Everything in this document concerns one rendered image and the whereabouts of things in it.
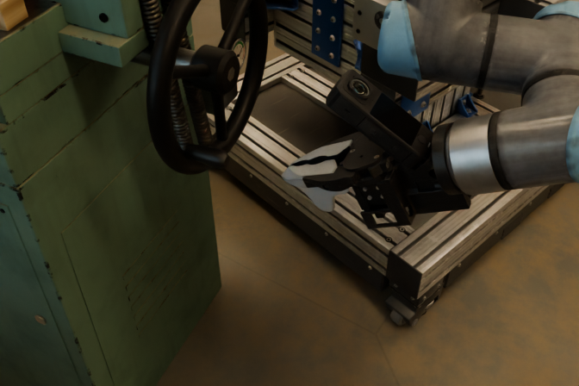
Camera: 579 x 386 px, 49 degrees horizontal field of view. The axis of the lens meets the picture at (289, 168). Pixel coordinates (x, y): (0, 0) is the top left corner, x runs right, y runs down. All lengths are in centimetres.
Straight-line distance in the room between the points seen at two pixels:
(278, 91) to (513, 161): 134
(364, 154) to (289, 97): 120
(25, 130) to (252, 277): 90
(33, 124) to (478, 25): 55
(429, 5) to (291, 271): 110
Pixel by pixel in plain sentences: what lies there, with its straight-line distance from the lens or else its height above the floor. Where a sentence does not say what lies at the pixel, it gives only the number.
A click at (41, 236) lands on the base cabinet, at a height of 61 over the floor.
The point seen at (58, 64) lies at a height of 83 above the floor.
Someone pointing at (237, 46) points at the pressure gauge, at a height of 68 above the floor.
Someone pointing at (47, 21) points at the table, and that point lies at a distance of 86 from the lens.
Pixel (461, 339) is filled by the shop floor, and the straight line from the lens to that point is 158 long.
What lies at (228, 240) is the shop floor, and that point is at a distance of 172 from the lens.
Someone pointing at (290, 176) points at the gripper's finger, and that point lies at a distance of 72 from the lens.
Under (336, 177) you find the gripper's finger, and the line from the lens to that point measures 66.
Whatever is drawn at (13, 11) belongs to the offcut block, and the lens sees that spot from 83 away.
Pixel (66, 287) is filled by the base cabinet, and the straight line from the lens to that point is 105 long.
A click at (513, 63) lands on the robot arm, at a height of 95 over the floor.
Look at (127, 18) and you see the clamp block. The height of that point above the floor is 90.
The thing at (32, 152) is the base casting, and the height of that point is 74.
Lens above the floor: 127
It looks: 41 degrees down
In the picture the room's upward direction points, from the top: straight up
